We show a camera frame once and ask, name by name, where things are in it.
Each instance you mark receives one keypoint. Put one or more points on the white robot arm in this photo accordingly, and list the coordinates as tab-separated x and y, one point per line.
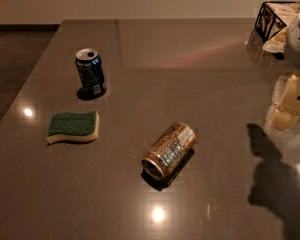
292	44

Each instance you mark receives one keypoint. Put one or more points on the black wire basket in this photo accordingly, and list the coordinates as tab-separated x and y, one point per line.
272	23

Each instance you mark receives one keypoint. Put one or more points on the blue soda can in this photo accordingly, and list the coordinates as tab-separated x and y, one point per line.
89	67

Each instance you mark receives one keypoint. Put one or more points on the green and yellow sponge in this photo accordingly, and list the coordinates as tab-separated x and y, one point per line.
73	127

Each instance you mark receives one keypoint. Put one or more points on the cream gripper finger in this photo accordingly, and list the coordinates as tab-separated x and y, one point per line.
285	109

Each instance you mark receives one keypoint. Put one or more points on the orange soda can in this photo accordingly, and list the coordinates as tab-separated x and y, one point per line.
168	151

